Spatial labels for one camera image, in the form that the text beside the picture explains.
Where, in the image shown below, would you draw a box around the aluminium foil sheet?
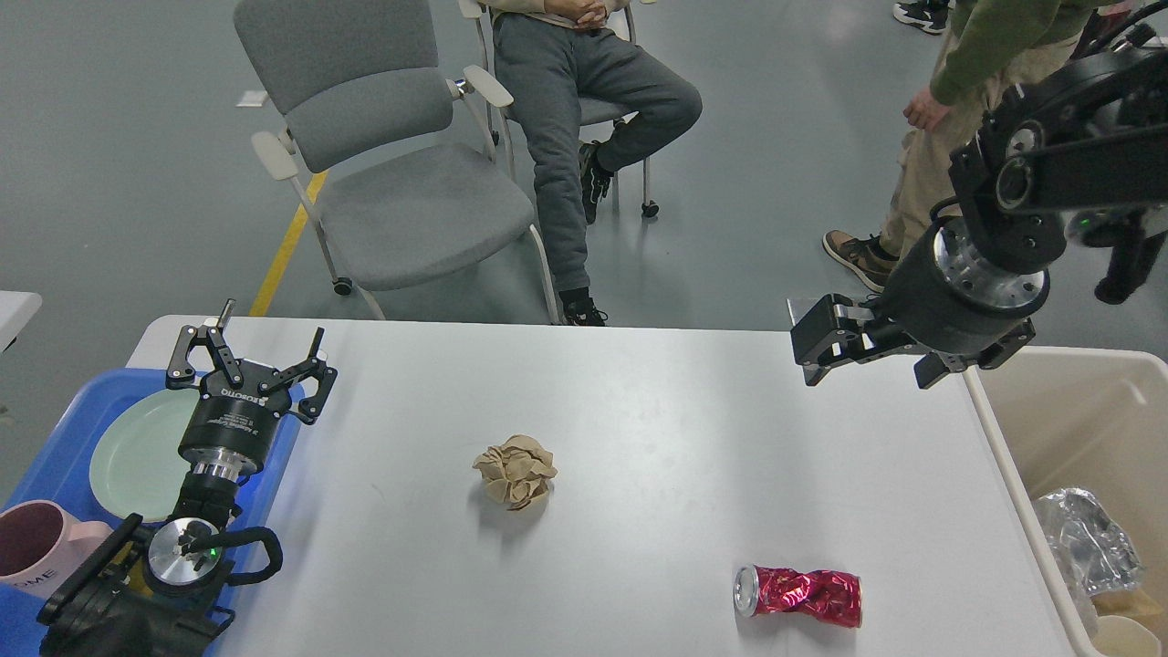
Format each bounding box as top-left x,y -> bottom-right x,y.
1033,487 -> 1147,636

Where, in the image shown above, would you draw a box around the white paper cup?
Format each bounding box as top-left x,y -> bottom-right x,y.
1091,615 -> 1163,657

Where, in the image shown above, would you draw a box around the pink mug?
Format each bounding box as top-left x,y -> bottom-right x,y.
1,500 -> 112,600

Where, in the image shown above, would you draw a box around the light green plate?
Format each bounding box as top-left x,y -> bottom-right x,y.
89,390 -> 200,523

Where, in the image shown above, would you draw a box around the beige plastic bin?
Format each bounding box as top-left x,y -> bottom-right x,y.
964,346 -> 1167,656

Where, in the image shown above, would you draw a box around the standing person green hoodie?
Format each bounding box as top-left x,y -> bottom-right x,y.
822,1 -> 1113,293

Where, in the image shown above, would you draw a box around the blue plastic tray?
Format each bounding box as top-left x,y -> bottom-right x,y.
1,369 -> 303,656

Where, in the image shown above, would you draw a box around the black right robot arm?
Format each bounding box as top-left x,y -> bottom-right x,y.
791,1 -> 1164,390

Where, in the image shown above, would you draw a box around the white side table corner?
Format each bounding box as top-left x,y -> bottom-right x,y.
0,290 -> 43,352

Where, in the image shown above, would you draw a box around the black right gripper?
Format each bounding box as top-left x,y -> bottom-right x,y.
790,217 -> 1051,390

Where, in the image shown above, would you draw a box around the occupied grey chair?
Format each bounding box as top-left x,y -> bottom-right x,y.
457,1 -> 660,219

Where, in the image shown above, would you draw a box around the crushed red can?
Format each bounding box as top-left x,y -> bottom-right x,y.
734,563 -> 863,629

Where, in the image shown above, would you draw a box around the empty grey chair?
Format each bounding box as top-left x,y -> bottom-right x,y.
232,1 -> 562,325

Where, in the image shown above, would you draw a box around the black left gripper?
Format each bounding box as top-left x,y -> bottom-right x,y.
165,298 -> 339,477

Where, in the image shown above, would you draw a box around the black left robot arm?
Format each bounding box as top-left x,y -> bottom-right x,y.
36,299 -> 338,656

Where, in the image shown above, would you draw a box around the dark shoes at right edge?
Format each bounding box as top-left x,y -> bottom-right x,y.
892,1 -> 952,35

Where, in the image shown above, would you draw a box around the brown paper bag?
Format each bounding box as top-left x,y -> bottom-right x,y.
1091,588 -> 1164,628

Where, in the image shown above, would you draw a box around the seated person grey trousers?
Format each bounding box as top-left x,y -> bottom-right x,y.
488,1 -> 704,326

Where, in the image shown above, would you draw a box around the crumpled brown paper ball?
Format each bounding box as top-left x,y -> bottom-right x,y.
472,435 -> 558,512

